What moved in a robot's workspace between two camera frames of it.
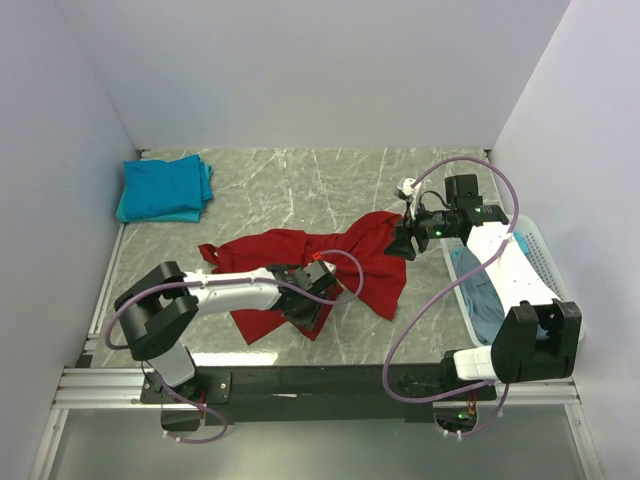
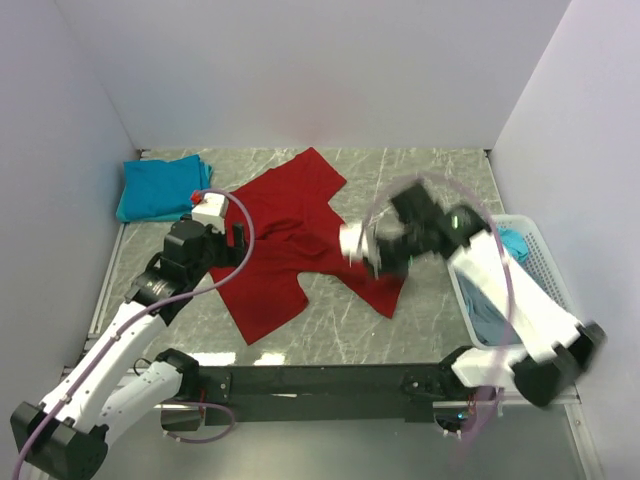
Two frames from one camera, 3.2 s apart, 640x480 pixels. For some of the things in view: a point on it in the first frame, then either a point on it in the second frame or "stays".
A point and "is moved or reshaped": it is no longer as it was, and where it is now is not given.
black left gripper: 304,319 to 230,255
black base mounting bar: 267,393 stays
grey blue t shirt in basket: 483,299 stays
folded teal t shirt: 155,191 stays
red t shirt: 360,264 is moved or reshaped
